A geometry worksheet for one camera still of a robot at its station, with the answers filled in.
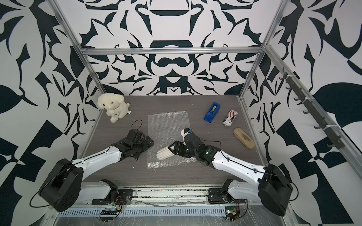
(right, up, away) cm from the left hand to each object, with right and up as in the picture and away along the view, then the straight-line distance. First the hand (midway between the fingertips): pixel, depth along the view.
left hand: (149, 142), depth 89 cm
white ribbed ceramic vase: (+11, -3, -12) cm, 16 cm away
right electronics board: (+45, -30, -19) cm, 58 cm away
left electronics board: (-17, -33, -17) cm, 41 cm away
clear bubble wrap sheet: (+9, +7, +10) cm, 15 cm away
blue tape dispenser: (+43, +19, +15) cm, 49 cm away
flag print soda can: (+55, +15, +13) cm, 58 cm away
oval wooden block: (+61, +2, +4) cm, 61 cm away
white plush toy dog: (-24, +22, +8) cm, 34 cm away
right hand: (+14, +1, -12) cm, 19 cm away
